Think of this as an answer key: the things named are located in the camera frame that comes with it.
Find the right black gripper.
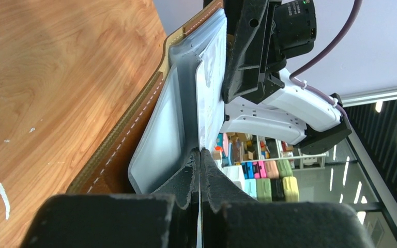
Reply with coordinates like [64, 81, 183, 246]
[222, 0, 286, 104]

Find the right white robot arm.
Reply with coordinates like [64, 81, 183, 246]
[221, 1, 361, 155]

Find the shelf with colourful boxes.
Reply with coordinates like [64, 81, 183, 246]
[212, 133, 328, 202]

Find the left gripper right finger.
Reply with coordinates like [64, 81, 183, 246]
[200, 149, 374, 247]

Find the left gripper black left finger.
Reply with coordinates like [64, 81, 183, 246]
[21, 148, 200, 247]

